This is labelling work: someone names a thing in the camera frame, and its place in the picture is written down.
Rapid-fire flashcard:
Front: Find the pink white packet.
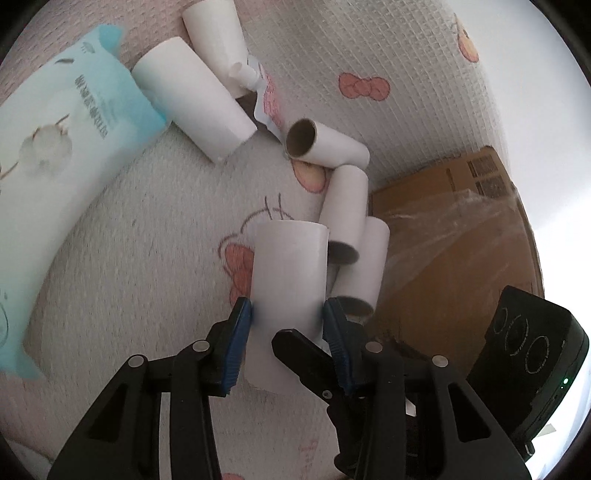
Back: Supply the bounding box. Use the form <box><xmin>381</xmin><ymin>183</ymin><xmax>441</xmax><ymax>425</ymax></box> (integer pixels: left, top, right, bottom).
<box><xmin>228</xmin><ymin>55</ymin><xmax>286</xmax><ymax>140</ymax></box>

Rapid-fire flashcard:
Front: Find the brown cardboard box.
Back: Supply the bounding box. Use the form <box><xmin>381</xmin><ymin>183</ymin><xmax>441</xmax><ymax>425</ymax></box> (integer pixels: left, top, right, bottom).
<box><xmin>369</xmin><ymin>145</ymin><xmax>544</xmax><ymax>370</ymax></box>

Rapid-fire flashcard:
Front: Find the white blanket with pink print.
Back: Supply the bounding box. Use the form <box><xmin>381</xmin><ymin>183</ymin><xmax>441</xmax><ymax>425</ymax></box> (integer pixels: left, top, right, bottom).
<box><xmin>0</xmin><ymin>0</ymin><xmax>513</xmax><ymax>480</ymax></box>

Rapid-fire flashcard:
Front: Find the clear plastic film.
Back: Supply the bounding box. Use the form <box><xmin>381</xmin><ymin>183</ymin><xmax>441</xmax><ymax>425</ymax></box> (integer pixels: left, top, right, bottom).
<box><xmin>382</xmin><ymin>190</ymin><xmax>525</xmax><ymax>298</ymax></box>

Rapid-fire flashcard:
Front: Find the light blue cotton-print wipes pack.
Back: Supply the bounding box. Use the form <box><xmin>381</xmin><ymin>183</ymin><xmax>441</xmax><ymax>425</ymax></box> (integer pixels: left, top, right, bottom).
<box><xmin>0</xmin><ymin>25</ymin><xmax>168</xmax><ymax>380</ymax></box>

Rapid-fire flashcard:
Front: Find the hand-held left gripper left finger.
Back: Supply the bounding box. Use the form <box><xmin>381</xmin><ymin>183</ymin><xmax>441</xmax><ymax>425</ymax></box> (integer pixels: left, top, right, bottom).
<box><xmin>46</xmin><ymin>296</ymin><xmax>254</xmax><ymax>480</ymax></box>

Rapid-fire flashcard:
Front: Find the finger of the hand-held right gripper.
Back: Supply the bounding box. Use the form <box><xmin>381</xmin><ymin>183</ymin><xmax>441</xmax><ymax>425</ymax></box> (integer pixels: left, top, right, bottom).
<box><xmin>271</xmin><ymin>328</ymin><xmax>366</xmax><ymax>477</ymax></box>

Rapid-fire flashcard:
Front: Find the pile of white paper rolls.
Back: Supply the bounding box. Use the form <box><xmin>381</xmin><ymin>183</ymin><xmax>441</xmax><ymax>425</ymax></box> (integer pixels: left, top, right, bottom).
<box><xmin>134</xmin><ymin>0</ymin><xmax>391</xmax><ymax>321</ymax></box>

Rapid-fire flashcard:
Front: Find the white lint roller refill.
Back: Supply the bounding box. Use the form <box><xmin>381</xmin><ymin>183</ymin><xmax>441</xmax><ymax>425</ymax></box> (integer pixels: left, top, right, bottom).
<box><xmin>244</xmin><ymin>220</ymin><xmax>329</xmax><ymax>394</ymax></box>

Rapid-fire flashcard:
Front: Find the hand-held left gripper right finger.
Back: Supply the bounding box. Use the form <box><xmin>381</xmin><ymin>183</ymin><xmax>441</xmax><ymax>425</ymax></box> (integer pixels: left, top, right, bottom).
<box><xmin>322</xmin><ymin>298</ymin><xmax>532</xmax><ymax>480</ymax></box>

